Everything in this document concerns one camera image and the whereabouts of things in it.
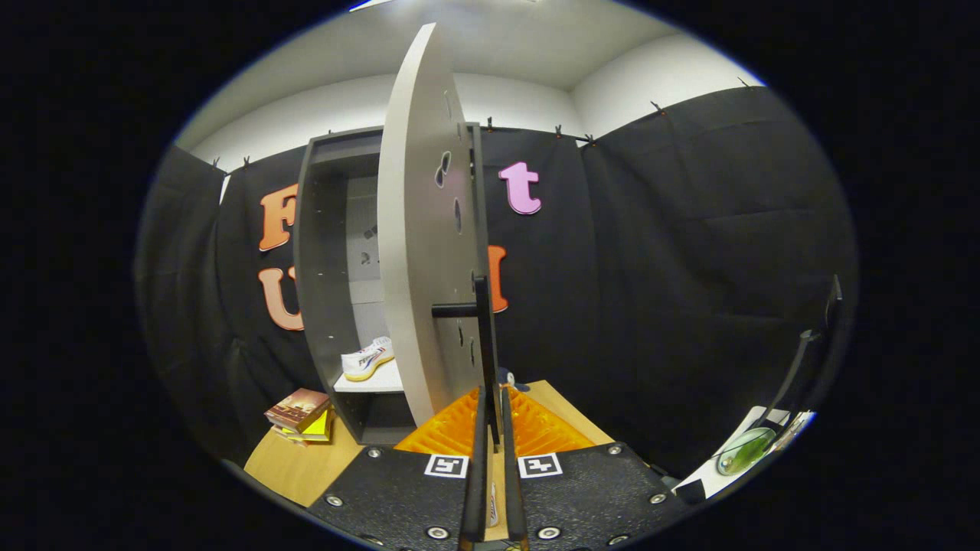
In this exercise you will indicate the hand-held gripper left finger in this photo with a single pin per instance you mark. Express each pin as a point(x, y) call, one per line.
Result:
point(476, 490)

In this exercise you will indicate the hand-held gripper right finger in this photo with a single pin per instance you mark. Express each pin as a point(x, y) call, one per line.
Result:
point(511, 482)

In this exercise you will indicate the white striped shoe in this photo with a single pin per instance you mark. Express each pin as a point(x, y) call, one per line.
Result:
point(366, 361)
point(494, 509)

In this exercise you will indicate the beige shoe cabinet door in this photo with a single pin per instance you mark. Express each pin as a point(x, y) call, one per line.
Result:
point(413, 268)

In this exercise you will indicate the grey shoe cabinet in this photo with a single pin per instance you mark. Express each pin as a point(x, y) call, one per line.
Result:
point(321, 268)

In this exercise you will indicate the penguin plush toy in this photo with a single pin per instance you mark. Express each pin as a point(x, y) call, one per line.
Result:
point(507, 376)

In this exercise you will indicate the yellow book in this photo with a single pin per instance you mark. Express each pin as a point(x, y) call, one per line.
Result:
point(318, 427)

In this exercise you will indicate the white sheet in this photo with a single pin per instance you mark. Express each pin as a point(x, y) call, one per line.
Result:
point(708, 484)

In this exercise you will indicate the brown book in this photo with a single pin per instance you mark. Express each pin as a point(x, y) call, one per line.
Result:
point(297, 407)

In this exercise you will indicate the green round object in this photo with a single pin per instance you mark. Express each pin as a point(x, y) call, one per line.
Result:
point(744, 451)

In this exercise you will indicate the black backdrop cloth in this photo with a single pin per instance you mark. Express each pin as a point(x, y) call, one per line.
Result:
point(674, 268)

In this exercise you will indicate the black curved stand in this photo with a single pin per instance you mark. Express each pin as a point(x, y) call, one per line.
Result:
point(788, 371)

